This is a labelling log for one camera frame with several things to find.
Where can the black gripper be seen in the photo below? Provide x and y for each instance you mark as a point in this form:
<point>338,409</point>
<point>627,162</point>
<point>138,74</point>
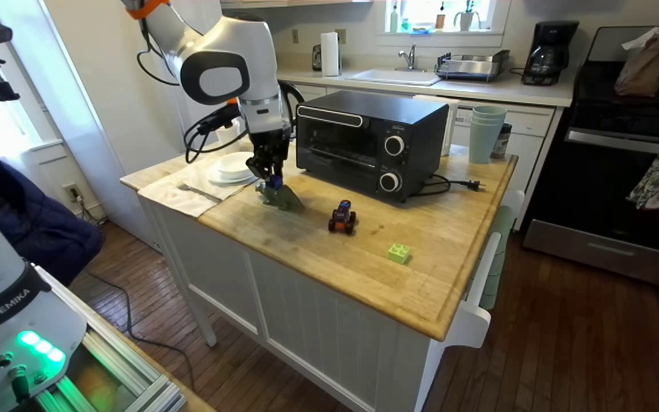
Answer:
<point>270,147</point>

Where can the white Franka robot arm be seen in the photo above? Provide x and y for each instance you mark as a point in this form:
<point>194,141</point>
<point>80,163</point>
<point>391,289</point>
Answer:
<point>239,46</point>

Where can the green dinosaur toy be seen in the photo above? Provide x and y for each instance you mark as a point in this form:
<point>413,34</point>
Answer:
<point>284,200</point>

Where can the red toy monster truck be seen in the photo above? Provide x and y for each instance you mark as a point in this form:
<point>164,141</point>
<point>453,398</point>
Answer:
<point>341,218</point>

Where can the green lego block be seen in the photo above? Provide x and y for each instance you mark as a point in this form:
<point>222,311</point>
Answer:
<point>398,255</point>

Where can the white bowl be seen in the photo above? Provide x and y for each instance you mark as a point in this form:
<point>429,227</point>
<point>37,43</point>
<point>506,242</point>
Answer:
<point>231,162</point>

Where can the white plate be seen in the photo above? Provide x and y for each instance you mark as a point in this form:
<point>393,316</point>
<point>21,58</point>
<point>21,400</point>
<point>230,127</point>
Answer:
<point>227,180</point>

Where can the metal fork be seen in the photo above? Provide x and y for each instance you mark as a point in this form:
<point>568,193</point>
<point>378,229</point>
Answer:
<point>200,193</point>

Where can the stained white cloth napkin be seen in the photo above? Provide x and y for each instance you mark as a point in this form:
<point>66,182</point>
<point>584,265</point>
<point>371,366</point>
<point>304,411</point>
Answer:
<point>184,205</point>

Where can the black toaster oven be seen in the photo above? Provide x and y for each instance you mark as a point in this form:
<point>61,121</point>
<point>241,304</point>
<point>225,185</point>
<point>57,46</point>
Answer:
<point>359,145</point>

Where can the white paper towel roll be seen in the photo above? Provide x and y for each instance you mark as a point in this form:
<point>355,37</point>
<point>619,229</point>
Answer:
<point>330,53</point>

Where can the white kitchen sink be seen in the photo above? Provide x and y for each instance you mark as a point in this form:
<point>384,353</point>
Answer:
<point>390,76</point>

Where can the white kitchen island base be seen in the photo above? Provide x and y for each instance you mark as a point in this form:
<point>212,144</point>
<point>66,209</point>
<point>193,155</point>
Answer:
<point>306,321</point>

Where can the metal sink faucet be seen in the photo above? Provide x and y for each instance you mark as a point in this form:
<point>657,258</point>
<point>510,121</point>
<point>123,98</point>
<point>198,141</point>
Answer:
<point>410,58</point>

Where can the green soap bottle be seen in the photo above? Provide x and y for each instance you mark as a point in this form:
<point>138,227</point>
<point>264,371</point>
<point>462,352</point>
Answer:
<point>393,19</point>

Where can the stacked pale cups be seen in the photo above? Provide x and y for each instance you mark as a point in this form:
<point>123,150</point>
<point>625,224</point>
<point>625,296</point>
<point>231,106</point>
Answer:
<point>485,138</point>

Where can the kitchen window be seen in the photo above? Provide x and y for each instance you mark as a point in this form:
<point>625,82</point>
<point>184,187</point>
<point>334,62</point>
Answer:
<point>422,13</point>

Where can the grey dish rack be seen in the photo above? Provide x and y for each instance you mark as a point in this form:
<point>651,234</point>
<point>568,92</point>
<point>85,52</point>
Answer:
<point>469,69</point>

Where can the dark blue jacket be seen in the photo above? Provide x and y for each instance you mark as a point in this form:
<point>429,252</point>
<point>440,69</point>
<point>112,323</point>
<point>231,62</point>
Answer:
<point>33,220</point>

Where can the pale green hanging towel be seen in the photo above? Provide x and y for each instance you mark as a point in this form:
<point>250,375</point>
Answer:
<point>497,260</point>

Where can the black coffee maker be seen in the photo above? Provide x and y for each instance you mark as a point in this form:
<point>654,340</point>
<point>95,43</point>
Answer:
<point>549,53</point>

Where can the black steel stove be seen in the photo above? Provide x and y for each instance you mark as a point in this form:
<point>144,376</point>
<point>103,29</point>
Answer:
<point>612,220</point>

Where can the brown paper bag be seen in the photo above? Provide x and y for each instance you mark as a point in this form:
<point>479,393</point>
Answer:
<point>645,69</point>

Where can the wrist camera with orange mount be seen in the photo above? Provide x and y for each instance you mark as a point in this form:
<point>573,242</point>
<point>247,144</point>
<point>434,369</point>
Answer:
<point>217,117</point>

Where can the aluminium robot stand frame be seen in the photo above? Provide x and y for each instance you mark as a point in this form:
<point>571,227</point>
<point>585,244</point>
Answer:
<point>115,368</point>

